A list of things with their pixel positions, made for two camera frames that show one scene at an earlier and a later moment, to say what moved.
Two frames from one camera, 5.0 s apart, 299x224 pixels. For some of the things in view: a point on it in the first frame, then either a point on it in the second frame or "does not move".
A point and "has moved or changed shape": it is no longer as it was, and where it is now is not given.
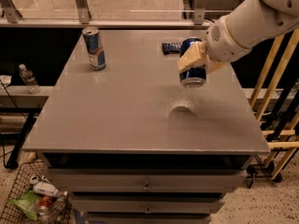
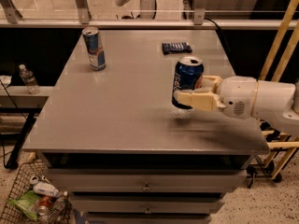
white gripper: (221, 43) → (238, 95)
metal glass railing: (118, 7) does not move
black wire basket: (35, 197) does not move
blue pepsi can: (196, 77) has moved or changed shape
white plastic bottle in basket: (45, 189) does not move
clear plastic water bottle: (29, 79) does not move
